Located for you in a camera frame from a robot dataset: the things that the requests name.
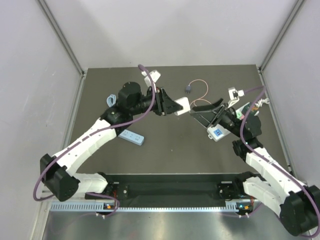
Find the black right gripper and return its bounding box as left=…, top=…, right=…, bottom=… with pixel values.
left=190, top=98, right=244, bottom=139

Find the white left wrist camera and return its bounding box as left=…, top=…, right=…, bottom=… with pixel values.
left=141, top=70, right=161, bottom=87

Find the blue power strip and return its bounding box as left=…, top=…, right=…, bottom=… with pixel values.
left=118, top=129, right=145, bottom=146

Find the white multicolour power strip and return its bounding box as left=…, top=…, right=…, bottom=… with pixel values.
left=207, top=102, right=262, bottom=142

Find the light blue coiled cable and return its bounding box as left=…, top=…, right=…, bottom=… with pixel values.
left=106, top=93, right=118, bottom=108

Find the small white USB charger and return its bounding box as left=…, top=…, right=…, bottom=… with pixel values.
left=174, top=97, right=191, bottom=116

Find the white power strip cord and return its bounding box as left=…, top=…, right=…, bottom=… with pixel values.
left=256, top=97, right=271, bottom=108

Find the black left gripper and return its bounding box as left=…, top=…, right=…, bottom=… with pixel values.
left=129, top=86, right=182, bottom=116

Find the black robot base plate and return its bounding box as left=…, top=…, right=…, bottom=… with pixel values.
left=102, top=173, right=249, bottom=207

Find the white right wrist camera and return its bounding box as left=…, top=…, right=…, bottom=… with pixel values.
left=227, top=87, right=245, bottom=109

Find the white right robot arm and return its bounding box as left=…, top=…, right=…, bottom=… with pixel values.
left=190, top=99, right=320, bottom=236

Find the pink charging cable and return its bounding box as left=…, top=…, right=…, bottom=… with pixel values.
left=188, top=79, right=216, bottom=108

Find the white slotted cable duct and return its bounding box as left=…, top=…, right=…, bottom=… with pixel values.
left=50, top=201, right=253, bottom=213

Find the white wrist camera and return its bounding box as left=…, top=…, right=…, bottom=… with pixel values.
left=227, top=87, right=245, bottom=109
left=141, top=70, right=161, bottom=87

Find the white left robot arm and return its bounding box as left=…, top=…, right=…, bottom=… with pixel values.
left=40, top=82, right=190, bottom=202

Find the dark green cube socket adapter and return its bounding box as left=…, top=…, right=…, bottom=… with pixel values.
left=241, top=102, right=259, bottom=116

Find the light green plug adapter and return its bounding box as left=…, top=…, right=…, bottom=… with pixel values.
left=236, top=112, right=244, bottom=120

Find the dark grey USB charger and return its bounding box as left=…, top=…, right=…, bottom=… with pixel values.
left=185, top=85, right=192, bottom=94

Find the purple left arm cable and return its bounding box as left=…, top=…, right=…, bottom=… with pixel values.
left=33, top=64, right=158, bottom=202

